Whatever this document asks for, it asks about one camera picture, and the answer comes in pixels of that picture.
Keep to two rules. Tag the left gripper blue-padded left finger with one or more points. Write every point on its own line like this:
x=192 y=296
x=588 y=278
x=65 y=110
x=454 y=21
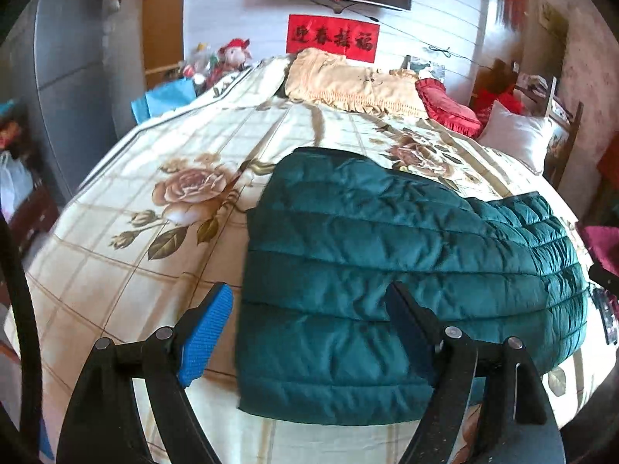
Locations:
x=102 y=422

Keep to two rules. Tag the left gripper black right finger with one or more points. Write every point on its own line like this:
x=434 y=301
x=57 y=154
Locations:
x=516 y=421

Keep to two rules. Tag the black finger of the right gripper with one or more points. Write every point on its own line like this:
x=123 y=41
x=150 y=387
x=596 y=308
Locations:
x=604 y=278

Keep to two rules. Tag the dark green quilted jacket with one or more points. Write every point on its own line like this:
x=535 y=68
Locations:
x=332 y=230

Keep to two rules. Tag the maroon blanket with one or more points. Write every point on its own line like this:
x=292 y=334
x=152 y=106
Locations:
x=602 y=243

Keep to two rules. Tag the white pillow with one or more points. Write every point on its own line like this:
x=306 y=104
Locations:
x=525 y=138

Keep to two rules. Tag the red ruffled heart cushion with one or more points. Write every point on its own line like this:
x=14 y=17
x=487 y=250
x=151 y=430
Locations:
x=446 y=111

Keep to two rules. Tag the floral cream bed sheet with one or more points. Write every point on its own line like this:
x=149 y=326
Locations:
x=164 y=218

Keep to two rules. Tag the wooden chair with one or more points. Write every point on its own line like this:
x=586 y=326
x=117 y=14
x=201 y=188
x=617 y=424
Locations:
x=534 y=95

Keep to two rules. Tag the white plastic bag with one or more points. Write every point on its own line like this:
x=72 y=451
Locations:
x=16 y=184

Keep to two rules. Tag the framed photo on headboard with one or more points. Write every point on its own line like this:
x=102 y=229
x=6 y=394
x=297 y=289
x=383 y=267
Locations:
x=424 y=68

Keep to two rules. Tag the yellow fringed pillow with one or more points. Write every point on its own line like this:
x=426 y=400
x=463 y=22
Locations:
x=318 y=77

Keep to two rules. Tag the grey refrigerator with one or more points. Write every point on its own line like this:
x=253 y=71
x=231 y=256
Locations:
x=52 y=66

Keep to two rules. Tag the pig plush toy red hat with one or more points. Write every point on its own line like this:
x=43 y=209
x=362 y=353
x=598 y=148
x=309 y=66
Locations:
x=234 y=55

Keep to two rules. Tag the red Chinese wall banner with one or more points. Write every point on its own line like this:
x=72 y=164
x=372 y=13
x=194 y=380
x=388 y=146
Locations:
x=356 y=40

